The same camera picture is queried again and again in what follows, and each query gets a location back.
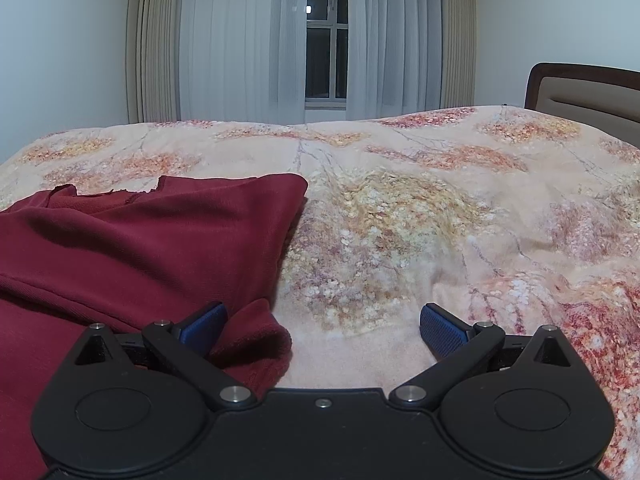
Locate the dark brown padded headboard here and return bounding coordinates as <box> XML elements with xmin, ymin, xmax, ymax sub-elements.
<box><xmin>523</xmin><ymin>62</ymin><xmax>640</xmax><ymax>150</ymax></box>

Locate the beige pleated drape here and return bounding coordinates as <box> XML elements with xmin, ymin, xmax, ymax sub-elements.
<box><xmin>440</xmin><ymin>0</ymin><xmax>477</xmax><ymax>109</ymax></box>
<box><xmin>125</xmin><ymin>0</ymin><xmax>182</xmax><ymax>124</ymax></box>

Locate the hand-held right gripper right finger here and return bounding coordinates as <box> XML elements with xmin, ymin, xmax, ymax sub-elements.
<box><xmin>389</xmin><ymin>302</ymin><xmax>582</xmax><ymax>411</ymax></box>

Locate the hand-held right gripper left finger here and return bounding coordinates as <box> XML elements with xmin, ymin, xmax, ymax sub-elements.
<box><xmin>74</xmin><ymin>301</ymin><xmax>258</xmax><ymax>411</ymax></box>

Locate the sheer white curtain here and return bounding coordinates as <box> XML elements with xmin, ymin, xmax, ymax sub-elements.
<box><xmin>177</xmin><ymin>0</ymin><xmax>308</xmax><ymax>122</ymax></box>
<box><xmin>346</xmin><ymin>0</ymin><xmax>444</xmax><ymax>121</ymax></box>

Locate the floral peach blanket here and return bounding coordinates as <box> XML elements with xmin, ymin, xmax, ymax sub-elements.
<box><xmin>0</xmin><ymin>105</ymin><xmax>640</xmax><ymax>480</ymax></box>

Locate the dark red knit garment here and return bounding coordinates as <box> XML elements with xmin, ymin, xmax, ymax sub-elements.
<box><xmin>0</xmin><ymin>173</ymin><xmax>309</xmax><ymax>480</ymax></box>

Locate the white framed window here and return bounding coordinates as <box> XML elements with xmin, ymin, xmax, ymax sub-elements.
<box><xmin>304</xmin><ymin>0</ymin><xmax>349</xmax><ymax>110</ymax></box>

